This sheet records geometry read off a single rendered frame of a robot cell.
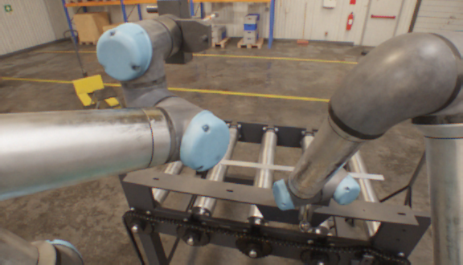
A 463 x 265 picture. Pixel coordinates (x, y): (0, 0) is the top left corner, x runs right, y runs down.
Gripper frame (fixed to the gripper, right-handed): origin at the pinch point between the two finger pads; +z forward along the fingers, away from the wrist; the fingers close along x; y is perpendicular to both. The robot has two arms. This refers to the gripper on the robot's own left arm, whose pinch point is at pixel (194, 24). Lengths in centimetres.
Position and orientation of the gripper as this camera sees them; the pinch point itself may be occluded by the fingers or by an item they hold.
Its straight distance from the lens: 64.1
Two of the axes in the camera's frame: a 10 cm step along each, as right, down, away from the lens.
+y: -9.8, -0.9, 1.9
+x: 0.1, 8.7, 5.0
